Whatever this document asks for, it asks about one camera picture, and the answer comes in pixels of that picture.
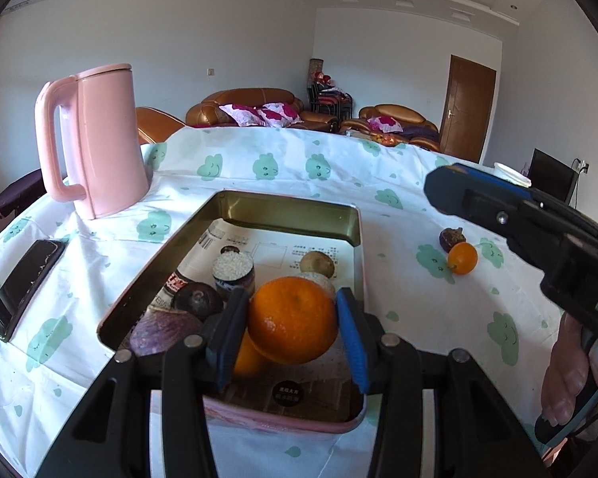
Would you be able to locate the medium orange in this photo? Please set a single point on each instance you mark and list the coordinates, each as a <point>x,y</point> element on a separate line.
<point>246,358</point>

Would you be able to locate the small white-topped can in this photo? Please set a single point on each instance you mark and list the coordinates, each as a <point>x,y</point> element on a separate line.
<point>233,269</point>

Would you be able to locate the long brown leather sofa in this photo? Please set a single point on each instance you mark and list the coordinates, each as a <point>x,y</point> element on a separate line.
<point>249,97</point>

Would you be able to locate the large orange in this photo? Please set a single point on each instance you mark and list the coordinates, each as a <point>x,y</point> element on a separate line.
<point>291,318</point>

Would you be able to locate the dark purple padded chair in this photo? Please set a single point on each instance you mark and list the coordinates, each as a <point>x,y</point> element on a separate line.
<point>17,194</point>

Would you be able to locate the purple blanket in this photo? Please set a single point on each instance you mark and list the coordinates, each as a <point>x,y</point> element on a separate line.
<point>421,134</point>

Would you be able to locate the white cartoon printed mug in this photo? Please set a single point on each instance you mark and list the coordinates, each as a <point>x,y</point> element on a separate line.
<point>511,173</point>

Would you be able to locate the short brown leather sofa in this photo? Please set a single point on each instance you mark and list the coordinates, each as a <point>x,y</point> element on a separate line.
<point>398,112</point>

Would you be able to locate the dark purple passion fruit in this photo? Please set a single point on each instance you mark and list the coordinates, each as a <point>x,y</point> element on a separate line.
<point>197,301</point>

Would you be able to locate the purple round radish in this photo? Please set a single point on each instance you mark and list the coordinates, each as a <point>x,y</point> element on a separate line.
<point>164,331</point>

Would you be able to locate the small orange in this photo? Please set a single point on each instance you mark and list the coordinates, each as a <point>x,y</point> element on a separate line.
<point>462,258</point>

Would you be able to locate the dark brown mangosteen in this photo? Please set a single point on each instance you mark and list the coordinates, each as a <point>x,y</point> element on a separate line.
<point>451,239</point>

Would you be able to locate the person's right hand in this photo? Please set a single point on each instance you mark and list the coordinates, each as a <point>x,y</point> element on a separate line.
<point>563,363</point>

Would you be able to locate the printed paper leaflet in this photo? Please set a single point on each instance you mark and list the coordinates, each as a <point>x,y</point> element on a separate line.
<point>279,254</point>

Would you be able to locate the white wall socket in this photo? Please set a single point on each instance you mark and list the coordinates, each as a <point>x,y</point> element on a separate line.
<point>583,164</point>

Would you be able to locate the black smartphone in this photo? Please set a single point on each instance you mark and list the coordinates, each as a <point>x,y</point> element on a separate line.
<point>22,289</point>

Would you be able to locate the brown kiwi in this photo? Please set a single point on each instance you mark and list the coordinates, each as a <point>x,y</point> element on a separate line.
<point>316,263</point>

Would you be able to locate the black television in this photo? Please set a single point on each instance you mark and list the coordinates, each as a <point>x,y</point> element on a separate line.
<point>550,174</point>

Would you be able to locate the white magenta flower pillow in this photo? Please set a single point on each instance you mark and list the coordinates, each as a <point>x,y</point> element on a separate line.
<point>279,113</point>
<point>239,113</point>

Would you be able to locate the brown wooden door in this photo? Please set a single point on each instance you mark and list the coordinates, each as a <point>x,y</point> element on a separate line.
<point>466,109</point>

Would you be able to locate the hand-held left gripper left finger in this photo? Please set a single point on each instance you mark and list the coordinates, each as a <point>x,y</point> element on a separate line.
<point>231,328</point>

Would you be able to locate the tall patterned floor vase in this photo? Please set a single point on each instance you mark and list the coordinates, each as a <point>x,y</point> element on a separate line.
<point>316,67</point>

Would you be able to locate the pink electric kettle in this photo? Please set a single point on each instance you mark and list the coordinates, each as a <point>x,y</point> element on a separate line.
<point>109,149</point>

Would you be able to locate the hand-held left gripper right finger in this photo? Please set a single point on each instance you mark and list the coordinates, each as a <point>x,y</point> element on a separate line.
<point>351,338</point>

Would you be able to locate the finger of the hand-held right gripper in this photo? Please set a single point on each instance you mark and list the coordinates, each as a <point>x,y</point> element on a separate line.
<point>458,191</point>
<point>493,175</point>

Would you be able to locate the white green-cloud printed tablecloth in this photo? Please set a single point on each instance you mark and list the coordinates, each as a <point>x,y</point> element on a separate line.
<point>279,159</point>

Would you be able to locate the dark stacked chairs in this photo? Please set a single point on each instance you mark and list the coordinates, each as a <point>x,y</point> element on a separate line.
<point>329,99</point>

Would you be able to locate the brown leather armchair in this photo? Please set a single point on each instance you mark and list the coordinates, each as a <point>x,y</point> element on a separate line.
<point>157,124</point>

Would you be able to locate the pink metal tin box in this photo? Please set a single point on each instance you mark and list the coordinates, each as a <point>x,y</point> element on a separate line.
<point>289,214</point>

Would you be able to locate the coffee table with snacks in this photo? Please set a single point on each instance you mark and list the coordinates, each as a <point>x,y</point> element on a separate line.
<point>373,136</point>

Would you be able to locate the small magenta flower pillow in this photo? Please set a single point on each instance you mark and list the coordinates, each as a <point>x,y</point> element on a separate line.
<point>381,122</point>

